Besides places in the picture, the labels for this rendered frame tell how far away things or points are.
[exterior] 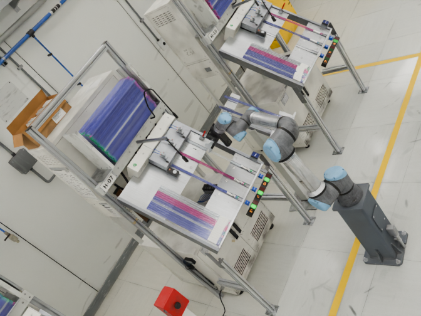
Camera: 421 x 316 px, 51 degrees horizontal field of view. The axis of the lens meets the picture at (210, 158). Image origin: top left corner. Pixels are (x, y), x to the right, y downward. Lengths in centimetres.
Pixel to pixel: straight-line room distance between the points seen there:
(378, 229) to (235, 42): 181
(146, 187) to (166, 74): 239
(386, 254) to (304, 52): 167
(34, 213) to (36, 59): 137
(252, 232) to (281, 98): 114
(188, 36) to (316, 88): 130
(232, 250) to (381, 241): 104
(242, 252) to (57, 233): 178
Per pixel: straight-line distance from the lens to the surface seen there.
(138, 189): 285
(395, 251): 300
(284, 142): 227
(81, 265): 443
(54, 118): 300
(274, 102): 369
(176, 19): 357
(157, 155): 289
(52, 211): 425
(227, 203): 283
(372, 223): 273
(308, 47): 374
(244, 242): 334
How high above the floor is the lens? 243
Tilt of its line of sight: 30 degrees down
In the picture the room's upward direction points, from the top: 42 degrees counter-clockwise
